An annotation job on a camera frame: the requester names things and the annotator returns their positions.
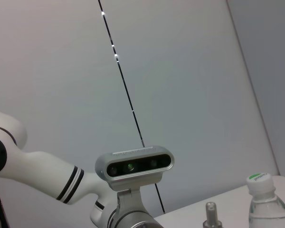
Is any clear green-label water bottle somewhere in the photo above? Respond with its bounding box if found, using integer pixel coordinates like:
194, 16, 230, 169
246, 172, 285, 228

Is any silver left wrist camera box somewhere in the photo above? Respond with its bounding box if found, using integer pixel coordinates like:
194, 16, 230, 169
95, 145, 174, 212

